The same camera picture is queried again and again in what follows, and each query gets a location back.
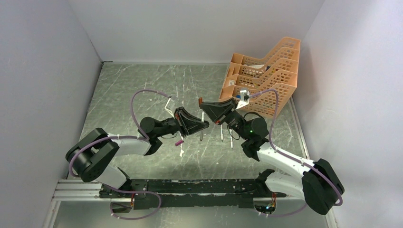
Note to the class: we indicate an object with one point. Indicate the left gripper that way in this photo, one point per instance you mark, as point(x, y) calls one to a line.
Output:
point(189, 124)

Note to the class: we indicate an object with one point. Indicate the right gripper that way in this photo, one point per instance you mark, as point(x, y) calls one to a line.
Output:
point(215, 110)

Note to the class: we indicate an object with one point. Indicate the magenta pen cap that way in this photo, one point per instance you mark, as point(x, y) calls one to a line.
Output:
point(178, 143)

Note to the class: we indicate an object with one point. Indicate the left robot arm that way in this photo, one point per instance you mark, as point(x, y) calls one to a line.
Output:
point(90, 158)

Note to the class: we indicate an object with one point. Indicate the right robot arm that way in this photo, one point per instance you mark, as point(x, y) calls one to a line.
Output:
point(315, 182)

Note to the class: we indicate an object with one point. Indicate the orange plastic file rack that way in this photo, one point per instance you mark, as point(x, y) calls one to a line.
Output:
point(271, 79)

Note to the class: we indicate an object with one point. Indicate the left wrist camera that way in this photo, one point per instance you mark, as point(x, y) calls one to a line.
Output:
point(171, 105)

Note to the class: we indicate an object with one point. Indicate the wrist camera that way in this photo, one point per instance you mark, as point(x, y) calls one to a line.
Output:
point(171, 105)
point(244, 98)

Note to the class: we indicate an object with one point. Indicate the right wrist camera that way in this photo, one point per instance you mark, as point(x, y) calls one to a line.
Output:
point(244, 98)

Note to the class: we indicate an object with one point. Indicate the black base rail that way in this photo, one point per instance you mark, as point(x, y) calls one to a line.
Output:
point(147, 194)

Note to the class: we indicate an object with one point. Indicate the aluminium frame rail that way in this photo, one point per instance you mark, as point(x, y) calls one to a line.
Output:
point(77, 190)

